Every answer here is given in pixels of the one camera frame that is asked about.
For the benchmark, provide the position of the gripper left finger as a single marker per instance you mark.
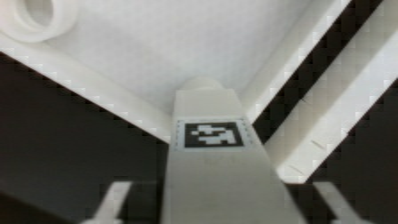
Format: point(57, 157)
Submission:
point(128, 205)

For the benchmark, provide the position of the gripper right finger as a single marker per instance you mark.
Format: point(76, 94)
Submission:
point(322, 204)

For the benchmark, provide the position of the white desk top tray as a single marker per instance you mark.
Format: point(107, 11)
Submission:
point(123, 48)

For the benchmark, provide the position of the white front fence bar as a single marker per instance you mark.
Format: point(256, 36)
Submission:
point(336, 102)

